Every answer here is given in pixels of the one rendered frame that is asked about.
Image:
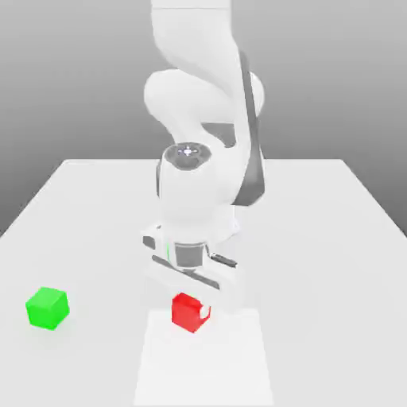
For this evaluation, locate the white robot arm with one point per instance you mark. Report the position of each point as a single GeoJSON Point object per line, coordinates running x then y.
{"type": "Point", "coordinates": [194, 190]}

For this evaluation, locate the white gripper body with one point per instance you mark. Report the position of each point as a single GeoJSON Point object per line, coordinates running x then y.
{"type": "Point", "coordinates": [203, 286]}

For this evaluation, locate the small red cube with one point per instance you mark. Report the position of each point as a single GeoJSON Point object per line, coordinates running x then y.
{"type": "Point", "coordinates": [184, 313]}

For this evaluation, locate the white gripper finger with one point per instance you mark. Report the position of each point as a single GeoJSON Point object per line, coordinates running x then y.
{"type": "Point", "coordinates": [205, 311]}

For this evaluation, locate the small green cube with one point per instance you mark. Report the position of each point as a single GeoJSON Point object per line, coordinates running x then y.
{"type": "Point", "coordinates": [47, 307]}

